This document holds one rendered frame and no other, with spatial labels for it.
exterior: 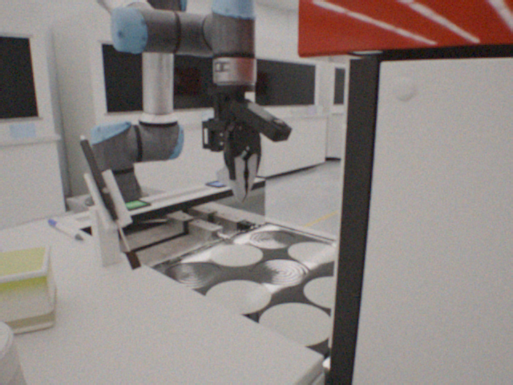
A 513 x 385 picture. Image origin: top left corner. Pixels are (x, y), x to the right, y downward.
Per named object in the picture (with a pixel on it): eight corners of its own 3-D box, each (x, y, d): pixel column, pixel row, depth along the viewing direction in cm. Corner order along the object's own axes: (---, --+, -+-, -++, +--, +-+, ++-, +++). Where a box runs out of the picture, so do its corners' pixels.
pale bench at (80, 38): (243, 188, 489) (241, 27, 435) (118, 223, 358) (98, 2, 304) (191, 177, 557) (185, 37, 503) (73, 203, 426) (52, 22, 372)
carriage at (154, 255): (248, 239, 92) (248, 228, 91) (112, 296, 65) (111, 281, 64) (226, 231, 97) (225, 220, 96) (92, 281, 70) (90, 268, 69)
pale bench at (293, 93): (328, 166, 650) (333, 46, 596) (262, 184, 519) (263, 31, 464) (279, 159, 718) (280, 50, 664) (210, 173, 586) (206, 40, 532)
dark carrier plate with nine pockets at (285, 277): (413, 268, 66) (414, 265, 66) (309, 372, 41) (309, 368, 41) (267, 226, 88) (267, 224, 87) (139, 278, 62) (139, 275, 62)
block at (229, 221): (246, 228, 90) (246, 217, 89) (236, 233, 88) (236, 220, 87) (224, 221, 95) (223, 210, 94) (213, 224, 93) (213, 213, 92)
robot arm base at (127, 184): (84, 198, 111) (80, 167, 108) (130, 190, 121) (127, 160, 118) (102, 209, 100) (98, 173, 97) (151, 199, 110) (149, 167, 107)
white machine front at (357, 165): (487, 245, 95) (513, 89, 84) (337, 481, 35) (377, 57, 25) (475, 241, 97) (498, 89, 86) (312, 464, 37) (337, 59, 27)
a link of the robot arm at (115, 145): (90, 165, 110) (86, 120, 106) (135, 161, 116) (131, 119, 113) (95, 172, 100) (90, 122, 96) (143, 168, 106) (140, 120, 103)
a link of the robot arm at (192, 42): (164, 16, 70) (183, 4, 61) (216, 21, 76) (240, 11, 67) (166, 58, 73) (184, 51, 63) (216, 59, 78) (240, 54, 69)
